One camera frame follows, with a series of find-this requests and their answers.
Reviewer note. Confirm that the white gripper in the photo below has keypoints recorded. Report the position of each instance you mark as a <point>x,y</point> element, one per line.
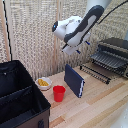
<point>74,47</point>

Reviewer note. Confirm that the small white bowl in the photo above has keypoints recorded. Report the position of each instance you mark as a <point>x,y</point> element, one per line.
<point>47,87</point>

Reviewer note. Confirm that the white black Franka robot arm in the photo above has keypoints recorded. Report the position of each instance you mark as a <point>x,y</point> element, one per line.
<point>80,23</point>

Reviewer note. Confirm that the black toaster oven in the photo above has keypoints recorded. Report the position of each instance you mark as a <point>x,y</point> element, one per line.
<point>116,43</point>

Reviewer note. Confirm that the dark blue book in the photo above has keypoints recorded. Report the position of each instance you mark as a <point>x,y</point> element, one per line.
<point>73,80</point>

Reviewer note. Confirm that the beige woven folding screen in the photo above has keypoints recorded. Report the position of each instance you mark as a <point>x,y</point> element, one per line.
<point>33,36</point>

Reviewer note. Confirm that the red plastic cup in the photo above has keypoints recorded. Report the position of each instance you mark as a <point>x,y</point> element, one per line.
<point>59,94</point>

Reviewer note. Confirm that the thin black vertical pole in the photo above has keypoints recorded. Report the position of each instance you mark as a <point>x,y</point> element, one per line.
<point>7,30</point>

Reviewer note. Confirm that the black fabric storage box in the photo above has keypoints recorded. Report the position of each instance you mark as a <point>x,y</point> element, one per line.
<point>20,96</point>

